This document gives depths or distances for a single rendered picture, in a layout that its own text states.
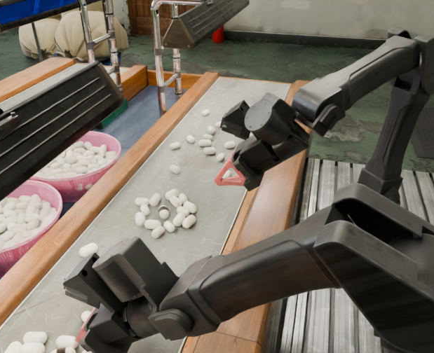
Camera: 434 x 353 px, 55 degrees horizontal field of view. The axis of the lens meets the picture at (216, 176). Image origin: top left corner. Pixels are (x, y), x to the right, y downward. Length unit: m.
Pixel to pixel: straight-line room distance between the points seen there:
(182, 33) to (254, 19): 4.33
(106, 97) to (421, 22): 4.86
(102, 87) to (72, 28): 3.25
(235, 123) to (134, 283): 0.35
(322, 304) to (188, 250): 0.28
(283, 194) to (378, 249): 0.64
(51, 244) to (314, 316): 0.53
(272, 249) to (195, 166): 0.74
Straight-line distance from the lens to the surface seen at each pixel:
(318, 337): 0.82
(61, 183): 1.09
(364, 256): 0.33
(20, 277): 0.84
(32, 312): 0.80
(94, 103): 0.66
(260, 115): 0.69
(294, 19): 5.29
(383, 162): 0.96
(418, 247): 0.39
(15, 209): 1.08
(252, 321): 0.70
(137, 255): 0.52
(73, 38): 3.89
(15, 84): 1.80
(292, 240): 0.38
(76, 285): 0.57
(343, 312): 0.87
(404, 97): 0.92
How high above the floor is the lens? 1.31
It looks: 32 degrees down
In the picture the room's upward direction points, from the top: straight up
